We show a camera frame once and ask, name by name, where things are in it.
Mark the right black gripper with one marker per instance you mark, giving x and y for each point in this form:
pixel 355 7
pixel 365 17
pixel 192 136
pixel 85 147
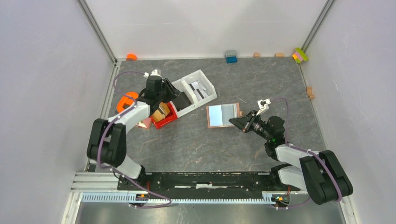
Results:
pixel 244 123

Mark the orange tape dispenser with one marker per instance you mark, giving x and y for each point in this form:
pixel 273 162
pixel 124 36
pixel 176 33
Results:
pixel 126 101

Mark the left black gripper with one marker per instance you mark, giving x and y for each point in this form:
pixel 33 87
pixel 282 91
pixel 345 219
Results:
pixel 173 91

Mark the orange round cap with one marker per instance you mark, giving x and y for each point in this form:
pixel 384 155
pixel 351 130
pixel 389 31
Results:
pixel 131 57

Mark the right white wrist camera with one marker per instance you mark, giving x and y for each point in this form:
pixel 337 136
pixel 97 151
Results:
pixel 263 106

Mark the green pink toy block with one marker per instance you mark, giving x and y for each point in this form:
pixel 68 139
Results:
pixel 299 56

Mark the pink square card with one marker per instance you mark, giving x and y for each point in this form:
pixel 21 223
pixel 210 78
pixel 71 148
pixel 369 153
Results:
pixel 145 123

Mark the tan leather card holder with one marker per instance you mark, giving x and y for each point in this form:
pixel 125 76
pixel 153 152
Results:
pixel 219 115

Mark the white middle plastic bin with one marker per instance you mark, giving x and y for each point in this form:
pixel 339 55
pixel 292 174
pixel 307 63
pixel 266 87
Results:
pixel 182 86

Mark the red plastic bin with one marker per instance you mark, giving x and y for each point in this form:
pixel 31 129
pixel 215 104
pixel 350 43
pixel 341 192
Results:
pixel 171 117

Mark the light blue cable comb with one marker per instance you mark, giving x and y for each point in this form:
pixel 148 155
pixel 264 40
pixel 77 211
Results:
pixel 134 198

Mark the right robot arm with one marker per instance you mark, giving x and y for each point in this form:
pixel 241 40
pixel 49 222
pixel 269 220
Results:
pixel 320 174

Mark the curved wooden piece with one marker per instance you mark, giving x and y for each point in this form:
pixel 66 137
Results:
pixel 309 91

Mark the blue grey toy block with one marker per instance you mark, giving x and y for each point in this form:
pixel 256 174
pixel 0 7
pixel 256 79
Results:
pixel 231 56

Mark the white plastic bin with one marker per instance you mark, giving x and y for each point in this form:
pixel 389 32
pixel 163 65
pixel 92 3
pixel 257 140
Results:
pixel 199 75
pixel 182 86

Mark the tan item in red bin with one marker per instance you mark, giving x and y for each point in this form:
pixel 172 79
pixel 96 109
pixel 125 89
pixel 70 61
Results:
pixel 161 113

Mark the white far plastic bin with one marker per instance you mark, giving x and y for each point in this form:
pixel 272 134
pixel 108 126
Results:
pixel 199 75

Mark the black wallet in bin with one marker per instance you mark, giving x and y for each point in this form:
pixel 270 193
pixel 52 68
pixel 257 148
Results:
pixel 181 102

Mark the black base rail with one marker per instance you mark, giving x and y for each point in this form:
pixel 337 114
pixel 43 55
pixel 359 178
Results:
pixel 212 185

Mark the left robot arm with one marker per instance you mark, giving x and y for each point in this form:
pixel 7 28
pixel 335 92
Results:
pixel 107 142

